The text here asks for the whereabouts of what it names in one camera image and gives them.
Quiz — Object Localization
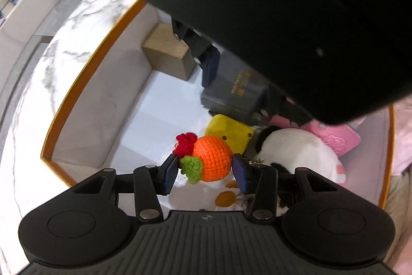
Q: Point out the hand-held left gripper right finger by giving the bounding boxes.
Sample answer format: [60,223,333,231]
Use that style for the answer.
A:
[232,153,343,221]

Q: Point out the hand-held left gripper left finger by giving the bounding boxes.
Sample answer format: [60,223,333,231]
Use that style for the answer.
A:
[72,153,179,221]

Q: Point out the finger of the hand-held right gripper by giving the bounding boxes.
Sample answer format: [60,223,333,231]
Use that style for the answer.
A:
[254,87,315,128]
[170,17,221,88]

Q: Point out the dark grey box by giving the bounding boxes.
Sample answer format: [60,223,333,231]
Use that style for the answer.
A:
[201,53,270,126]

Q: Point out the orange crochet toy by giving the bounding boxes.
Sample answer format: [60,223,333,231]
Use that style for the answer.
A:
[173,132,234,185]

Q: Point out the panda plush toy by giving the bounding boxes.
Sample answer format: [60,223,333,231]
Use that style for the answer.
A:
[243,126,347,218]

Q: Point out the wooden block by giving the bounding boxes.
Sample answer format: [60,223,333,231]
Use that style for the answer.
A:
[142,23,198,81]

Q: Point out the white storage box orange rim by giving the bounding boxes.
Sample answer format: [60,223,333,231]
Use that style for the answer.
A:
[40,0,396,210]

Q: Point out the white toy with brown spots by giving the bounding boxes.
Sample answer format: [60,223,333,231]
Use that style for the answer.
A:
[193,178,255,212]

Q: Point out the yellow plush toy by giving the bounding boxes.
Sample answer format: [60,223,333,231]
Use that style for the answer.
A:
[205,114,255,155]

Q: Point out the pink flat case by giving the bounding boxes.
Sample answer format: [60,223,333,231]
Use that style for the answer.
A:
[272,115,362,158]

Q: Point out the pink clothing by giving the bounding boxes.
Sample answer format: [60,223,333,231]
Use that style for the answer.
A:
[390,100,412,179]

